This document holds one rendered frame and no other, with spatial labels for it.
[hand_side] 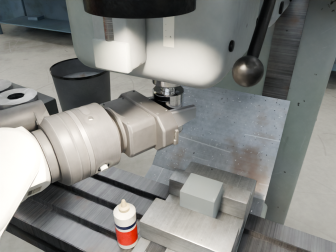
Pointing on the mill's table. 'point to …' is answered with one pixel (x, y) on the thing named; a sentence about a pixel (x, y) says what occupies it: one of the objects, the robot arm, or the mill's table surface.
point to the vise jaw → (186, 229)
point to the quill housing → (181, 41)
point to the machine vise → (236, 211)
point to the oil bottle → (126, 225)
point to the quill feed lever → (254, 51)
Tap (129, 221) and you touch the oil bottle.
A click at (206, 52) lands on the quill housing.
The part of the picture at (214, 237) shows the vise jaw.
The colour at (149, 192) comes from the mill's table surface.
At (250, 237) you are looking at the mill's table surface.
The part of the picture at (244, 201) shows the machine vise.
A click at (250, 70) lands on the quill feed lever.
